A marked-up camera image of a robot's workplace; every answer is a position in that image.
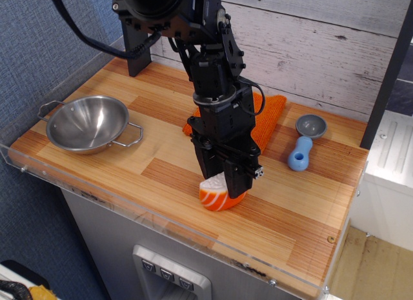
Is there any grey toy fridge cabinet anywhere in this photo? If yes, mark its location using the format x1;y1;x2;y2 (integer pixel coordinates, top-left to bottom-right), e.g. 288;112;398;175
60;187;304;300

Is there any white side cabinet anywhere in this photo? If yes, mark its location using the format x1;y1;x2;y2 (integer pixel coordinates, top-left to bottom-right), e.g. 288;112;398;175
349;110;412;250

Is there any clear acrylic table guard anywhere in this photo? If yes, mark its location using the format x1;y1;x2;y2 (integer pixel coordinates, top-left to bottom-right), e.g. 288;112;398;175
1;36;375;299

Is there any black yellow object bottom-left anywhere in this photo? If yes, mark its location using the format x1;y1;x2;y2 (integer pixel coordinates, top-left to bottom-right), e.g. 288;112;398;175
1;260;58;299

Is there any silver dispenser button panel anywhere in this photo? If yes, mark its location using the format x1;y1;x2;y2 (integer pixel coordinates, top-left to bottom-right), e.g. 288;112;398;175
132;245;212;299

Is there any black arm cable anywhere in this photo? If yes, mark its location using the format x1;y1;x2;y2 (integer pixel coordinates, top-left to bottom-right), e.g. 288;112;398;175
47;0;162;59

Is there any orange knitted cloth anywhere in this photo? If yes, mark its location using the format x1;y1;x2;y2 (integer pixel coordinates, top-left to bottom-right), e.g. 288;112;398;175
183;92;287;154

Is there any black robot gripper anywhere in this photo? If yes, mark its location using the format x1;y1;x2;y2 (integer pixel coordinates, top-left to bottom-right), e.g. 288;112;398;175
187;85;264;199

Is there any orange salmon sushi toy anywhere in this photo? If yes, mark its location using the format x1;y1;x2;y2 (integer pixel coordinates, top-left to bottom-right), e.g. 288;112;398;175
199;172;247;212

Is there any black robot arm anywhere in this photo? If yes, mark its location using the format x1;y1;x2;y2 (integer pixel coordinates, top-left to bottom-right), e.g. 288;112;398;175
113;0;263;199

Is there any blue grey toy scoop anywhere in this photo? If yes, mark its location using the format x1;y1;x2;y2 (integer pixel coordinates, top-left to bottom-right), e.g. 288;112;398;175
287;114;328;172

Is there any dark grey left post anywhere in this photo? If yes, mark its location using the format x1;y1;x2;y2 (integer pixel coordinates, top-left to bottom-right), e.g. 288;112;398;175
121;21;152;77

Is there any stainless steel two-handled bowl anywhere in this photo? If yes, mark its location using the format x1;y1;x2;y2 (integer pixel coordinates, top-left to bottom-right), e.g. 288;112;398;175
37;95;143;155

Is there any dark grey post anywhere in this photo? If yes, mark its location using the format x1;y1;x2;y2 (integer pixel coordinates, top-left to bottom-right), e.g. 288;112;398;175
360;0;412;150
121;21;152;77

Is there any dark grey right post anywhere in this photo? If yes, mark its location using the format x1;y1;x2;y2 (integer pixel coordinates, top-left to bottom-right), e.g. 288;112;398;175
360;0;412;150

